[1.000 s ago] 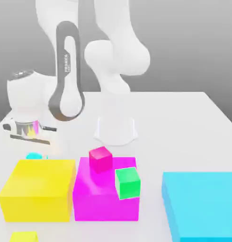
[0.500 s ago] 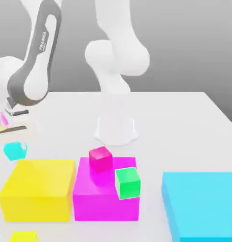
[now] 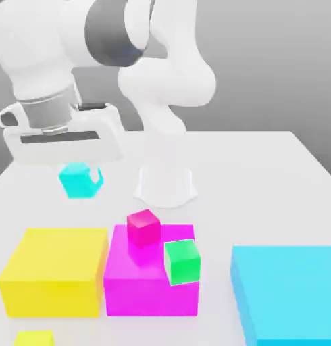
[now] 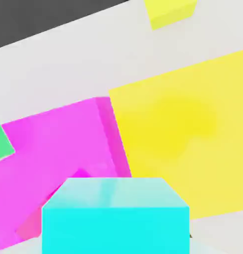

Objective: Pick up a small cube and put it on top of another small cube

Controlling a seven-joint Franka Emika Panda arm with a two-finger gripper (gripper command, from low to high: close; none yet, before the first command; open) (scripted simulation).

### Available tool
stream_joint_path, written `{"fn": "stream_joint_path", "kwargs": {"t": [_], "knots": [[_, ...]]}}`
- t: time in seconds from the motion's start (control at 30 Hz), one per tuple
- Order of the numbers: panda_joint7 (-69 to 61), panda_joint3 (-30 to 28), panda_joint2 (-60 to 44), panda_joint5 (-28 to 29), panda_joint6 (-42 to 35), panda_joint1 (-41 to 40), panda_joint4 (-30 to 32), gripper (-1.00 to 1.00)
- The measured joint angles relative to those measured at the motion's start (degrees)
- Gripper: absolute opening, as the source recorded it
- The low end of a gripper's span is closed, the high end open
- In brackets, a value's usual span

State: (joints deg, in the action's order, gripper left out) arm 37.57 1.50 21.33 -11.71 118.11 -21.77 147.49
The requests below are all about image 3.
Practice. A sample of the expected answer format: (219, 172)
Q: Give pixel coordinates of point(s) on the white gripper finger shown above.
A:
(95, 170)

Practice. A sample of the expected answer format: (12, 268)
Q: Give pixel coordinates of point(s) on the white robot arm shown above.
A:
(165, 81)

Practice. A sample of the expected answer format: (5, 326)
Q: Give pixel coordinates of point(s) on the large yellow box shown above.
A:
(54, 273)

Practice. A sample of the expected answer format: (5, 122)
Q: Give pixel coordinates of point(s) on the large cyan box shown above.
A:
(289, 294)

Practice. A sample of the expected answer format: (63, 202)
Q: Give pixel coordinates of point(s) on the small green cube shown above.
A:
(183, 262)

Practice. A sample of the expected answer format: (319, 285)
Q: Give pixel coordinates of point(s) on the small yellow cube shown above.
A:
(34, 339)

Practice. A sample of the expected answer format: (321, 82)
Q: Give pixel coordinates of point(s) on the small red cube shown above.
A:
(144, 228)

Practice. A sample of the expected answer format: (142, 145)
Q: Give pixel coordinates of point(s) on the small cyan cube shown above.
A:
(76, 181)

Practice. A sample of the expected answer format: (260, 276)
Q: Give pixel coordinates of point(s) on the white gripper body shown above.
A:
(60, 152)

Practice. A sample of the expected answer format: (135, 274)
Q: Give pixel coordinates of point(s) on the large magenta box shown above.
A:
(146, 292)

